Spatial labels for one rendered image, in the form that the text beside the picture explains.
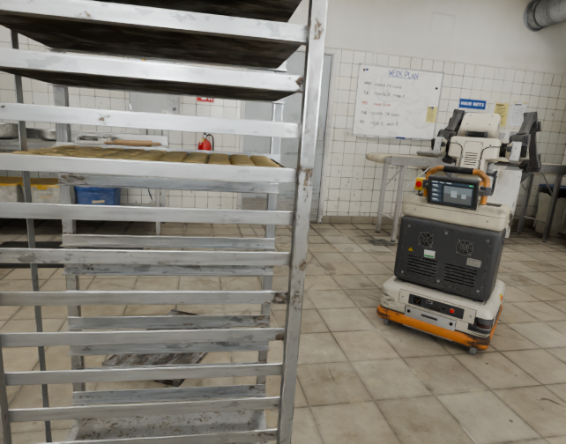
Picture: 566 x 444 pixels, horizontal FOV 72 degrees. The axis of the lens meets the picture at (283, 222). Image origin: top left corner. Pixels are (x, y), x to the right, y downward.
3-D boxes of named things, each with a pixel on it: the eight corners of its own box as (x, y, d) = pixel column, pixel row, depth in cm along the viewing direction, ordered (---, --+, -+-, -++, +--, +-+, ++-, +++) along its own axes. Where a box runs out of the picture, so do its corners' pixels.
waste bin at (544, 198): (586, 239, 515) (599, 189, 500) (553, 239, 503) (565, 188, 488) (551, 228, 566) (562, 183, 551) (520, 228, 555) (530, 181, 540)
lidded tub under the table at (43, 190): (20, 211, 367) (18, 183, 361) (40, 202, 411) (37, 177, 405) (65, 211, 375) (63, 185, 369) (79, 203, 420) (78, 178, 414)
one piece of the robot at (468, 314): (473, 325, 209) (476, 310, 207) (398, 302, 232) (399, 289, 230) (474, 323, 211) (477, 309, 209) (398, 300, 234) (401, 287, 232)
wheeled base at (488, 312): (486, 356, 208) (495, 313, 202) (373, 318, 242) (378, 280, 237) (502, 314, 262) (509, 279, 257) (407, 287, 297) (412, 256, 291)
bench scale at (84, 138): (74, 144, 366) (74, 134, 363) (79, 142, 395) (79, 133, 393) (109, 145, 375) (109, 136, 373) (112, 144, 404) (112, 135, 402)
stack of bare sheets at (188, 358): (177, 387, 173) (177, 381, 172) (101, 367, 183) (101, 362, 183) (231, 325, 230) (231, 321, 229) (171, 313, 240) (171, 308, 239)
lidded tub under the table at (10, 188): (-29, 210, 359) (-33, 181, 353) (-3, 200, 404) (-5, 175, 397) (18, 211, 366) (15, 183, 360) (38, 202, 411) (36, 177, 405)
